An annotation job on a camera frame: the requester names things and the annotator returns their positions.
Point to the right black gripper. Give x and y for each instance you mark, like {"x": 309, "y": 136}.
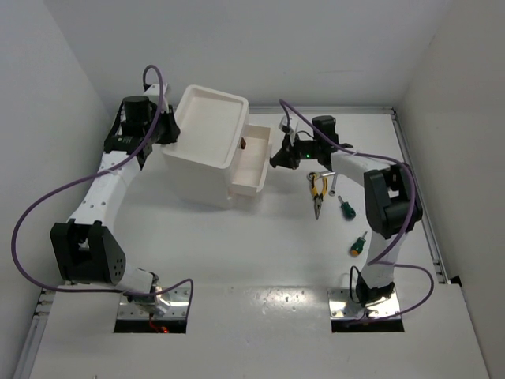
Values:
{"x": 285, "y": 158}

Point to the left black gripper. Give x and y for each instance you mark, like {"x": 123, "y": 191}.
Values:
{"x": 171, "y": 130}

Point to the white drawer cabinet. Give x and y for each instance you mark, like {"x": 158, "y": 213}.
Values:
{"x": 201, "y": 164}

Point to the all green screwdriver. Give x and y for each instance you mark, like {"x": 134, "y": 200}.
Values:
{"x": 347, "y": 210}

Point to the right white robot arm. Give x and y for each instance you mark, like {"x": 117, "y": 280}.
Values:
{"x": 392, "y": 206}

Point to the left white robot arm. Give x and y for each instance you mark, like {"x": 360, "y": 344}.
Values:
{"x": 84, "y": 246}

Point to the silver ratchet wrench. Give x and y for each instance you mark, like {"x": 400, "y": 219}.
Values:
{"x": 325, "y": 173}

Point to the silver combination wrench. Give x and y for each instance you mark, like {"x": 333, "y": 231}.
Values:
{"x": 332, "y": 190}

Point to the green orange screwdriver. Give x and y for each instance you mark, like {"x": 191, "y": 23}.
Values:
{"x": 358, "y": 246}

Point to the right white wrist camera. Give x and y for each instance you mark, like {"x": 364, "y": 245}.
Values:
{"x": 288, "y": 126}

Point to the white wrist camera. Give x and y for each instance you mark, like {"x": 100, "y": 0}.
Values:
{"x": 288, "y": 126}
{"x": 153, "y": 93}

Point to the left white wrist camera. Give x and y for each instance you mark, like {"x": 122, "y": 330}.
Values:
{"x": 153, "y": 93}

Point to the yellow handled pliers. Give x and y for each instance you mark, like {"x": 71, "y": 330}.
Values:
{"x": 318, "y": 186}

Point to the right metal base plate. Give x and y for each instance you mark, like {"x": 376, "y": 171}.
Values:
{"x": 343, "y": 308}

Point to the metal base plate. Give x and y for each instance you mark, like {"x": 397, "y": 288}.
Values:
{"x": 343, "y": 308}
{"x": 169, "y": 306}

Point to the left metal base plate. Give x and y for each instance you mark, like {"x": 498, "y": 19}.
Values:
{"x": 169, "y": 306}

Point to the aluminium rail left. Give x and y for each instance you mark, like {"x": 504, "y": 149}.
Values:
{"x": 34, "y": 337}

